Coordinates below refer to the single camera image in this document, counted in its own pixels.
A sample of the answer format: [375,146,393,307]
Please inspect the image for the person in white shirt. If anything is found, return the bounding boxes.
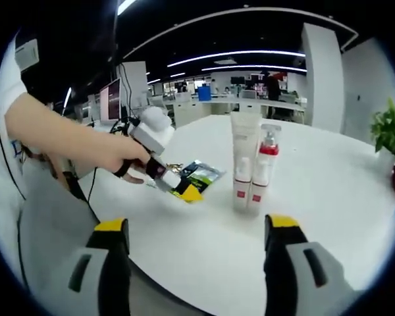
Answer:
[0,29,34,290]

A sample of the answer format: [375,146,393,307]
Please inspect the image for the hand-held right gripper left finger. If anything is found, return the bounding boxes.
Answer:
[49,217,131,316]

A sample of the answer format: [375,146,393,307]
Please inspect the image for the ceiling air conditioner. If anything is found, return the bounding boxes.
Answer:
[14,38,40,72]

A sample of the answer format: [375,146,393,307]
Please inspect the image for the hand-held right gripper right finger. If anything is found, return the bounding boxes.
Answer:
[263,213,355,316]

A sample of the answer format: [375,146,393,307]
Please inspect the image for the white skincare tube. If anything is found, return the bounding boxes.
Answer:
[230,111,263,182]

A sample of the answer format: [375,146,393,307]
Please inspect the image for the person's left hand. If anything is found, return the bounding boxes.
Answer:
[101,137,151,185]

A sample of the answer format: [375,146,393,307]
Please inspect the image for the person's grey trousers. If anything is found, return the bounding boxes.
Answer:
[19,157,101,316]

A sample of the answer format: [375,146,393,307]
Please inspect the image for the green potted plant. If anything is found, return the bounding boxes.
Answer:
[370,97,395,165]

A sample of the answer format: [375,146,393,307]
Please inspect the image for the dark green printed skincare sachet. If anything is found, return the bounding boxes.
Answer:
[171,160,226,198]

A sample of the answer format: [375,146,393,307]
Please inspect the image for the white office workstation row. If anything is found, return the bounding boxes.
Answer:
[166,95,309,128]

